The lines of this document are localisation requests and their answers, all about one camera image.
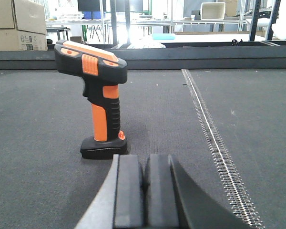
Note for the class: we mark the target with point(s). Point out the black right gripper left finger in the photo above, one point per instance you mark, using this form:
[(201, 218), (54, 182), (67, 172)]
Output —
[(119, 202)]

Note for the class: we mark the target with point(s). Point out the black monitor background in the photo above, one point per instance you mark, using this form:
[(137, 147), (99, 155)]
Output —
[(89, 5)]

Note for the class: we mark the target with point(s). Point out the orange black barcode scanner gun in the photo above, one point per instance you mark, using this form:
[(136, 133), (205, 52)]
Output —
[(102, 73)]

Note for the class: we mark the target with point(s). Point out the white plastic basket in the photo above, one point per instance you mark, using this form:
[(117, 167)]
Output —
[(66, 14)]

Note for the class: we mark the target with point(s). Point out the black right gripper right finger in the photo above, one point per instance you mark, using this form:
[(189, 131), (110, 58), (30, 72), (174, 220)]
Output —
[(174, 201)]

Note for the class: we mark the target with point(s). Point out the stacked cardboard boxes background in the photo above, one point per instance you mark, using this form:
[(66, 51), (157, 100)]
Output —
[(22, 26)]

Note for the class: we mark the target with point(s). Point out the cyan foam pad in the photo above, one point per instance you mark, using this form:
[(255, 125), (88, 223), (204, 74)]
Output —
[(163, 36)]

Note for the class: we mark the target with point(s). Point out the metal belt seam strip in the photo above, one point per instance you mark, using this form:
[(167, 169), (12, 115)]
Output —
[(238, 197)]

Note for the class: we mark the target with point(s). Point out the beige plastic bin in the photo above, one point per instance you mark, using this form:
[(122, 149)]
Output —
[(212, 11)]

